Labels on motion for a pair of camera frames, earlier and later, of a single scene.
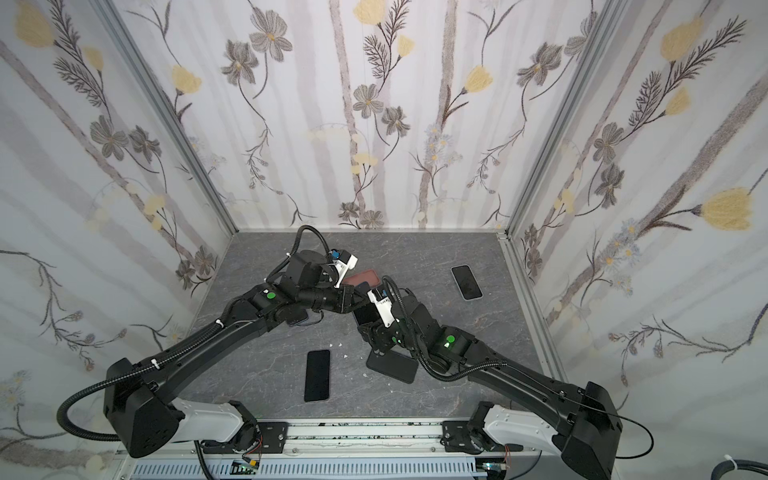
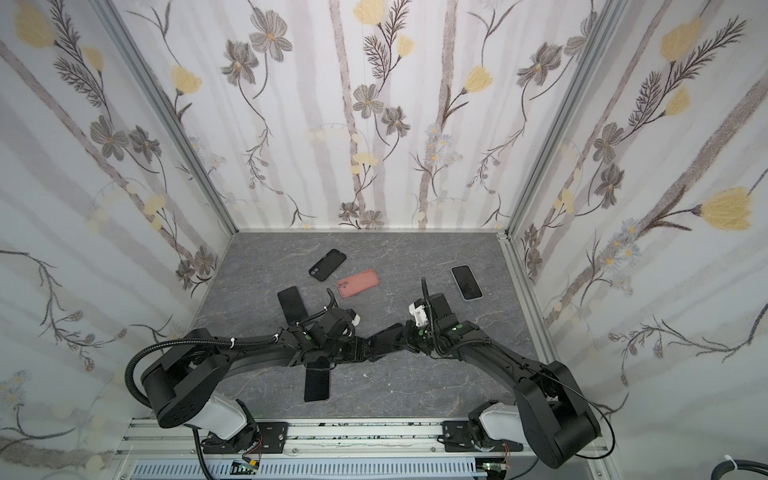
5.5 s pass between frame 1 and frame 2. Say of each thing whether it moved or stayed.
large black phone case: moved
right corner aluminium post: stayed
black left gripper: moved
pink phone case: stayed
